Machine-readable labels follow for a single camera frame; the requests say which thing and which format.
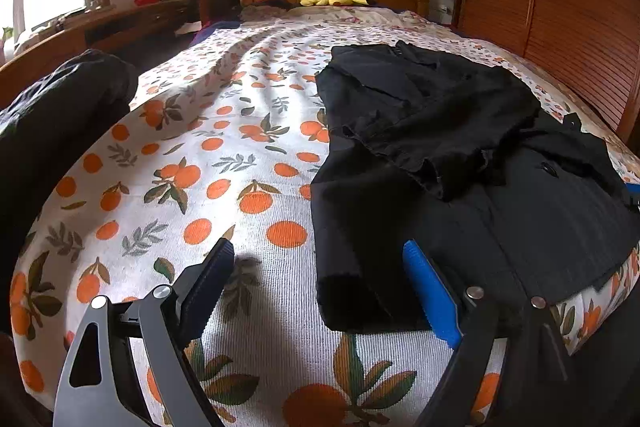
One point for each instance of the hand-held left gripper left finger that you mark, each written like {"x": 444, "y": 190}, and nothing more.
{"x": 205, "y": 297}

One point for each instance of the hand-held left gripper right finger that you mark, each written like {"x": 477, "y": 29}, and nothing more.
{"x": 435, "y": 297}

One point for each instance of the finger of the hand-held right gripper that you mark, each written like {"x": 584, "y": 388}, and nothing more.
{"x": 635, "y": 197}

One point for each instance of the pile of dark clothes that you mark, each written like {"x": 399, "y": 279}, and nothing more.
{"x": 55, "y": 127}

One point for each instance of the orange fruit print bedsheet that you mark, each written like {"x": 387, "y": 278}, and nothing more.
{"x": 200, "y": 157}

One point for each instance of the black double-breasted coat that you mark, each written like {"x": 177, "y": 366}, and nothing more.
{"x": 450, "y": 147}

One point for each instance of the wooden desk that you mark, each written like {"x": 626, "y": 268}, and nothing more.
{"x": 45, "y": 52}

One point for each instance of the floral quilt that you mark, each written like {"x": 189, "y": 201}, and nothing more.
{"x": 380, "y": 14}

